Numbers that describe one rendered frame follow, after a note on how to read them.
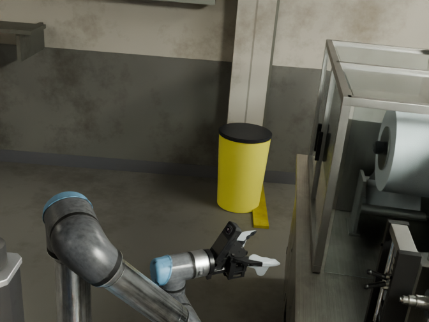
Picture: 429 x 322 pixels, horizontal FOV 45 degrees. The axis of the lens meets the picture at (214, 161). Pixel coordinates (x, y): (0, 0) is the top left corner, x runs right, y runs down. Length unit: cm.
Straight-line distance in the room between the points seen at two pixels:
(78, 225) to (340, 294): 112
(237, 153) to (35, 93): 193
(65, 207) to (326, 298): 107
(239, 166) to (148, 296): 291
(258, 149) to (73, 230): 301
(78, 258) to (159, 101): 358
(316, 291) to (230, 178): 231
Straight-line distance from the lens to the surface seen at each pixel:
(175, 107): 465
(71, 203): 124
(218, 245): 146
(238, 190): 419
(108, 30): 461
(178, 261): 142
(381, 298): 142
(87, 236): 116
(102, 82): 470
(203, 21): 449
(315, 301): 193
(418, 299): 127
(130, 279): 122
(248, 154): 405
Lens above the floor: 204
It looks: 23 degrees down
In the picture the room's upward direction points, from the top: 5 degrees clockwise
